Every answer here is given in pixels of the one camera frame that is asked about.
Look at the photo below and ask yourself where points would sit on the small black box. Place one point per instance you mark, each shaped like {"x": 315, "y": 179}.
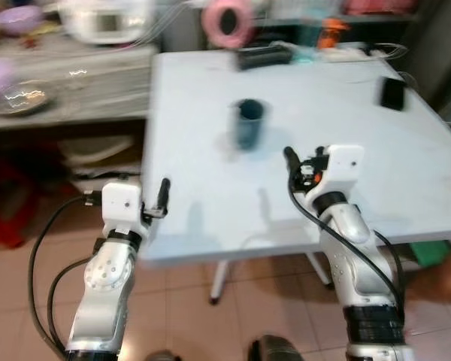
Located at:
{"x": 393, "y": 94}

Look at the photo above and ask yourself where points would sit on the white table leg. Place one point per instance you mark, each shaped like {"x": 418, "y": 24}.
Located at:
{"x": 219, "y": 282}
{"x": 320, "y": 269}

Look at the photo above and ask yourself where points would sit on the grey stone counter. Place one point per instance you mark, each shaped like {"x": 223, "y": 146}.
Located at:
{"x": 98, "y": 83}

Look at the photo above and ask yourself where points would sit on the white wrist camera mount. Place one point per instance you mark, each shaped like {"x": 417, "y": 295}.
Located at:
{"x": 122, "y": 203}
{"x": 338, "y": 171}

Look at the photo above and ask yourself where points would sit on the purple plastic bowl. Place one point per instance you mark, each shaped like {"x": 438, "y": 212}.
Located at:
{"x": 18, "y": 21}

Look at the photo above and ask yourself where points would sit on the white plastic bin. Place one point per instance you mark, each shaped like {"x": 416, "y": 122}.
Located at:
{"x": 98, "y": 158}

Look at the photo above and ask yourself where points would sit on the long black case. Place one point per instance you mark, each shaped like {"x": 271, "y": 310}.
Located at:
{"x": 264, "y": 58}

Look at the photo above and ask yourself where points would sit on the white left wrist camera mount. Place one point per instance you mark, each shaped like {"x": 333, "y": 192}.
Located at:
{"x": 122, "y": 203}

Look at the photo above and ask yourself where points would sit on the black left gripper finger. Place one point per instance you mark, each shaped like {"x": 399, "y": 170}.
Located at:
{"x": 164, "y": 194}

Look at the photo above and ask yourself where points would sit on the red plastic stool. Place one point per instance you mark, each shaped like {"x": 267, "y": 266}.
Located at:
{"x": 7, "y": 203}

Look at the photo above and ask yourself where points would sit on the round glass lid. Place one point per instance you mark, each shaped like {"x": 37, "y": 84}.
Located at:
{"x": 26, "y": 99}

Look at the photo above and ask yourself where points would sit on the person's bare leg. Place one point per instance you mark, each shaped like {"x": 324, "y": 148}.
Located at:
{"x": 443, "y": 278}

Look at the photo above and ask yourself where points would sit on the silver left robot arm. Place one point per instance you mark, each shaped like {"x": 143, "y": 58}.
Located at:
{"x": 105, "y": 286}

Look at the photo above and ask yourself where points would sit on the dark robot foot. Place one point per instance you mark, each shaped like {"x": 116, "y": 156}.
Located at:
{"x": 276, "y": 350}

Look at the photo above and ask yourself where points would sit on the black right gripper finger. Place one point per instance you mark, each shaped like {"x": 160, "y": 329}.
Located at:
{"x": 292, "y": 159}

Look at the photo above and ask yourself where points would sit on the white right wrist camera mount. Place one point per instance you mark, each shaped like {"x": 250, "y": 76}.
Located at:
{"x": 338, "y": 171}

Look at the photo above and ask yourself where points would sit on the white power strip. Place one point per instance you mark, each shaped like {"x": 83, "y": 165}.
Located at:
{"x": 349, "y": 53}

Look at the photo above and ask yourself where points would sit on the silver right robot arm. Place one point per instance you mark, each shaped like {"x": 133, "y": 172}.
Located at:
{"x": 357, "y": 248}

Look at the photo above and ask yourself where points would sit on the teal plastic cup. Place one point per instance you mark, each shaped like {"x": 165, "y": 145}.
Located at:
{"x": 249, "y": 126}

